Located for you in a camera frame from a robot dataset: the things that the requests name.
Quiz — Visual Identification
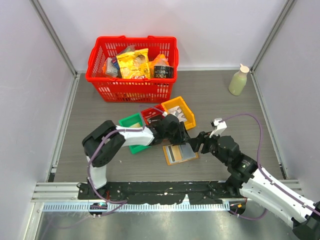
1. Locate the green lotion bottle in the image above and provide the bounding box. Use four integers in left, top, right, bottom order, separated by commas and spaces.
228, 64, 250, 96

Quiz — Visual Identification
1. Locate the yellow snack bag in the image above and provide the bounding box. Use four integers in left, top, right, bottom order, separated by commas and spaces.
116, 48, 151, 79

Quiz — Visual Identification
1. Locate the gold card in green bin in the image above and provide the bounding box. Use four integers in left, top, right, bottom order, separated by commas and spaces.
130, 122, 142, 128

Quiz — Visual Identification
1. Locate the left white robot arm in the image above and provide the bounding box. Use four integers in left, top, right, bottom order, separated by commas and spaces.
82, 114, 190, 199

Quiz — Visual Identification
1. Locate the white card in yellow bin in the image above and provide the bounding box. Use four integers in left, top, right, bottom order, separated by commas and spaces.
168, 106, 187, 122

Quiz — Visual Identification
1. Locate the green plastic bin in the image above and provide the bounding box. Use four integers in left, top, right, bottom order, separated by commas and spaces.
118, 113, 148, 154

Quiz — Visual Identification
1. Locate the black card in red bin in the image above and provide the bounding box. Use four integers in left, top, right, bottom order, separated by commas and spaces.
147, 114, 163, 124

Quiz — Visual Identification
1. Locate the red plastic shopping basket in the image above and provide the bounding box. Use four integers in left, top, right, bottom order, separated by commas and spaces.
85, 35, 179, 103

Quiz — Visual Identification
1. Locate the white slotted cable duct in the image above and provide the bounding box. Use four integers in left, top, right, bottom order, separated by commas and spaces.
43, 201, 230, 212

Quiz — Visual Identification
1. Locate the yellow leather card holder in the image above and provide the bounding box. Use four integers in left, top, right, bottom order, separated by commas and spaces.
162, 145, 199, 166

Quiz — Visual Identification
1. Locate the red plastic bin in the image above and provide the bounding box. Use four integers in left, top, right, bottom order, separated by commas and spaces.
139, 104, 165, 125

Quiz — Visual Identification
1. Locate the orange snack packet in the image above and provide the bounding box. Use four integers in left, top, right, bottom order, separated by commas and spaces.
149, 54, 169, 75

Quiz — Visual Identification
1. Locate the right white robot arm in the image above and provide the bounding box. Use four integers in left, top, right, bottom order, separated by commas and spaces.
187, 131, 320, 240

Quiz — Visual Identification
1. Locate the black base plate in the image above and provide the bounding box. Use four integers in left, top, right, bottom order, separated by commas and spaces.
76, 181, 244, 205

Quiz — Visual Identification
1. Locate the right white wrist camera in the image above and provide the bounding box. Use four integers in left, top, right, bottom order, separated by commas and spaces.
209, 118, 227, 138

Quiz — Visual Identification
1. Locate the black face cream jar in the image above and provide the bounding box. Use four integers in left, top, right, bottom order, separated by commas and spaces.
153, 65, 174, 79

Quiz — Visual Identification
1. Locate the yellow plastic bin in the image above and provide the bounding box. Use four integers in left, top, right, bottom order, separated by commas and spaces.
161, 96, 196, 130

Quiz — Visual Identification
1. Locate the grey boxed item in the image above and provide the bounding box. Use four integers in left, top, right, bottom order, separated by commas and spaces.
102, 57, 119, 78

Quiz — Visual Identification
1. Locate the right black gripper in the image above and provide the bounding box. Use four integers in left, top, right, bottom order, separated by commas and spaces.
187, 128, 230, 166

